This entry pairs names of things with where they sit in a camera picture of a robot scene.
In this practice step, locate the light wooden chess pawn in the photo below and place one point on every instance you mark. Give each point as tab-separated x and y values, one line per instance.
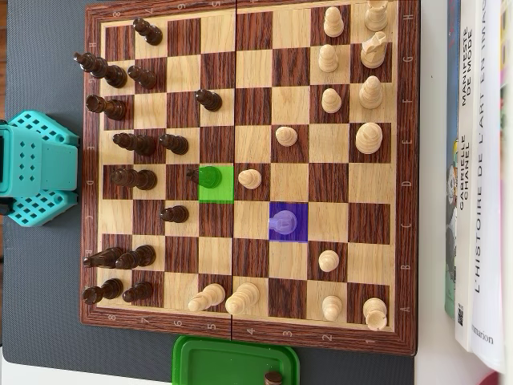
332	308
333	24
328	59
286	136
332	101
249	179
329	260

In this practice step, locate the dark wooden chess rook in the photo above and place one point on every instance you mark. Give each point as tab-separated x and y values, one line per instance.
106	290
110	107

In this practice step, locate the tall dark wooden chess piece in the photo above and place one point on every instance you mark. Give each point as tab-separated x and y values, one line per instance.
138	179
138	144

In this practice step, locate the wooden folding chessboard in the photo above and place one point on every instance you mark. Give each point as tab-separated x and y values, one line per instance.
290	104

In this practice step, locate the white Gabrielle Chanel book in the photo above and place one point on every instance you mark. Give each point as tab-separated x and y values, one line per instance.
465	260

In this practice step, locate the dark wooden chess pawn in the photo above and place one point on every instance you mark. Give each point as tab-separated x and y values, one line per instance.
210	177
176	144
143	78
176	214
210	101
273	378
148	32
140	292

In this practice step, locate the dark grey table mat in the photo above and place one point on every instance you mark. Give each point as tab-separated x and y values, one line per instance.
40	60

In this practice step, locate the blue panda picture book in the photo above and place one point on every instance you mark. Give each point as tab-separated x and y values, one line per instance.
451	240

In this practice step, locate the light wooden chess king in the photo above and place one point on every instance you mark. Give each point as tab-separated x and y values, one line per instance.
368	138

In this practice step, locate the red translucent container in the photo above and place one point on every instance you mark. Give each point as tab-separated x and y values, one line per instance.
497	380

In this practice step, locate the green plastic tray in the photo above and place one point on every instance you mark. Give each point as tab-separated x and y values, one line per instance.
224	361

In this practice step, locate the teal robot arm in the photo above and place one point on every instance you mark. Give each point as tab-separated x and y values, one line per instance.
44	168

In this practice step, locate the light wooden chess bishop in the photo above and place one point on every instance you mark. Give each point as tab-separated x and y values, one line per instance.
370	93
208	297

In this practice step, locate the white art history book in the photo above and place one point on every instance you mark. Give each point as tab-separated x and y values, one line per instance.
491	240

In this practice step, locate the dark wooden chess king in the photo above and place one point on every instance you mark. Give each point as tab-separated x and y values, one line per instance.
106	72

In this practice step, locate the light wooden chess rook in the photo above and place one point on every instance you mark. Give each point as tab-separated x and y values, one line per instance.
376	16
375	313

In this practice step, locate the light wooden chess knight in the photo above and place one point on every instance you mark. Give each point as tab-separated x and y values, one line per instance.
373	51
283	221

